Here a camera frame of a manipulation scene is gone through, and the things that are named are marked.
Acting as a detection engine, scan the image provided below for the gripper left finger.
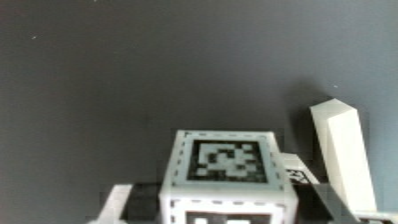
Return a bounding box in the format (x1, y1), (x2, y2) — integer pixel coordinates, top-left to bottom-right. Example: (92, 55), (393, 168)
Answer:
(85, 184), (133, 224)

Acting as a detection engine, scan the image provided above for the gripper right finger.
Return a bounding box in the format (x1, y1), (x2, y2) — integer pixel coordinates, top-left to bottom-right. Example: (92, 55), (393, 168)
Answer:
(313, 184), (361, 224)

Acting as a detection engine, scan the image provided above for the white tagged cube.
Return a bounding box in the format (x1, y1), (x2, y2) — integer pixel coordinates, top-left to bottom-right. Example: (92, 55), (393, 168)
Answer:
(158, 130), (299, 224)

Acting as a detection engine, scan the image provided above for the white chair back frame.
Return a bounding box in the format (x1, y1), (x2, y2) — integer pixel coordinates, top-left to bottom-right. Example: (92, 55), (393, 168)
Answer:
(281, 153), (320, 185)

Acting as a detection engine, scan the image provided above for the white U-shaped fence frame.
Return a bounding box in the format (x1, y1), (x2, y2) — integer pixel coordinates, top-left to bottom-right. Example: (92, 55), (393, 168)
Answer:
(309, 99), (377, 211)

